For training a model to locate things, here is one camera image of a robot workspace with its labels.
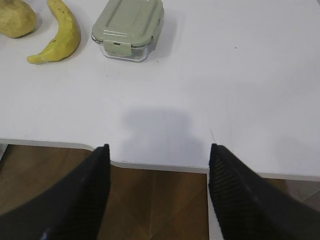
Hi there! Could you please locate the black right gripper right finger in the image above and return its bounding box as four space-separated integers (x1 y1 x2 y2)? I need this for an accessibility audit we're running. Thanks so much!
208 143 320 240

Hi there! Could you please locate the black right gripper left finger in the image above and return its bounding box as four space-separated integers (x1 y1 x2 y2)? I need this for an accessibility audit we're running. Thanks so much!
0 144 111 240

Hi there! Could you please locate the yellow banana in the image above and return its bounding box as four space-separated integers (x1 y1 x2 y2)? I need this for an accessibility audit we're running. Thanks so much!
27 0 81 64

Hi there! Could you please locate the green lid glass container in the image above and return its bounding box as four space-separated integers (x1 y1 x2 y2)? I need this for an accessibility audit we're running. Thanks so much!
91 0 165 62

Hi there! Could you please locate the yellow pear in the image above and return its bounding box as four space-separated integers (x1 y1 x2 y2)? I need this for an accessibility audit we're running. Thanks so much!
0 0 37 38

